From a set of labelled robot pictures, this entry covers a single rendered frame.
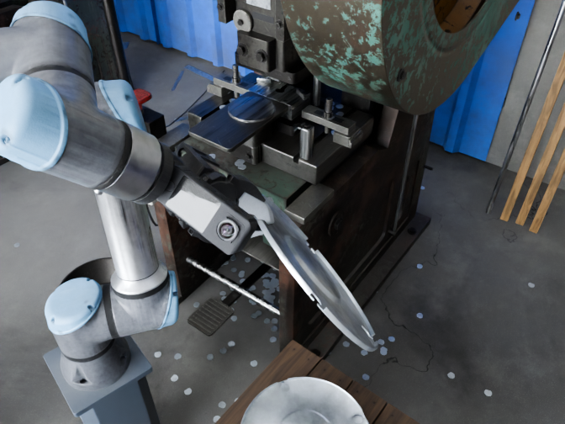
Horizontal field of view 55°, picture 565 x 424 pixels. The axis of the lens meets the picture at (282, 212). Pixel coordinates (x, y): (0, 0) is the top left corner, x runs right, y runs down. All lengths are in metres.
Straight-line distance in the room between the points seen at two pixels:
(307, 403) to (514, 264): 1.20
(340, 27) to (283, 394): 0.83
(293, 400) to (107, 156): 0.91
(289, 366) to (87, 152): 0.98
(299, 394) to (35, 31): 0.99
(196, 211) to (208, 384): 1.25
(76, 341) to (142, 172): 0.69
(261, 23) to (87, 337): 0.81
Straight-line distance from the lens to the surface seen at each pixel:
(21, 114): 0.50
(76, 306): 1.16
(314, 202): 1.37
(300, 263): 0.75
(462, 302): 2.07
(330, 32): 0.89
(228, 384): 1.79
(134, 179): 0.56
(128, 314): 1.16
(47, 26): 0.61
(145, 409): 1.45
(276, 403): 1.32
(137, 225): 1.06
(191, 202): 0.59
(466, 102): 2.58
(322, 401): 1.32
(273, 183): 1.41
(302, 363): 1.40
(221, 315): 1.73
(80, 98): 0.54
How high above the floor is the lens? 1.53
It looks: 42 degrees down
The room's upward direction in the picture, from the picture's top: straight up
